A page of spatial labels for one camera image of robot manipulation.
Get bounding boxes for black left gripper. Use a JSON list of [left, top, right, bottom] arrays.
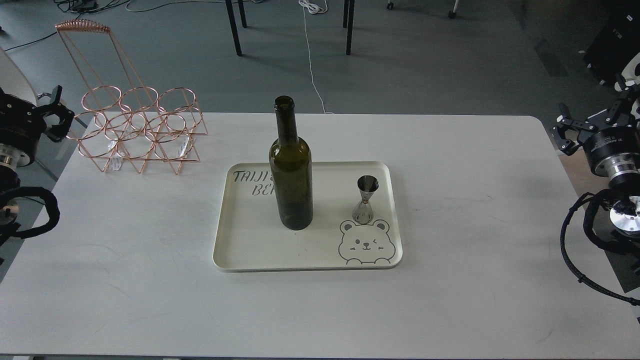
[[0, 85, 75, 151]]

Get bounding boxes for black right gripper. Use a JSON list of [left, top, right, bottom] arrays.
[[550, 102, 639, 176]]

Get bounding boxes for dark green wine bottle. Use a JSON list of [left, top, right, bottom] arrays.
[[269, 95, 314, 231]]

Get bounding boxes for silver steel jigger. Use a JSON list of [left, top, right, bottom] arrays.
[[351, 175, 379, 224]]

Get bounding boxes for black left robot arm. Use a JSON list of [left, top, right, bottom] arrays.
[[0, 85, 75, 245]]

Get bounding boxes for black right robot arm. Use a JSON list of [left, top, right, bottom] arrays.
[[550, 102, 639, 306]]

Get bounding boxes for black equipment case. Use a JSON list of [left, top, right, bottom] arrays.
[[583, 7, 640, 85]]

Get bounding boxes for cream bear serving tray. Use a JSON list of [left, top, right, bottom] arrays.
[[212, 161, 403, 272]]

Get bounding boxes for black table legs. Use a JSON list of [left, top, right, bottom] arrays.
[[223, 0, 355, 57]]

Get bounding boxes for copper wire bottle rack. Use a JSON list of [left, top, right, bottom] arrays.
[[55, 19, 209, 174]]

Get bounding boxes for black floor cables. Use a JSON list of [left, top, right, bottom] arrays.
[[0, 0, 151, 53]]

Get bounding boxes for white floor cable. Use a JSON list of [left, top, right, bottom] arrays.
[[298, 0, 335, 115]]

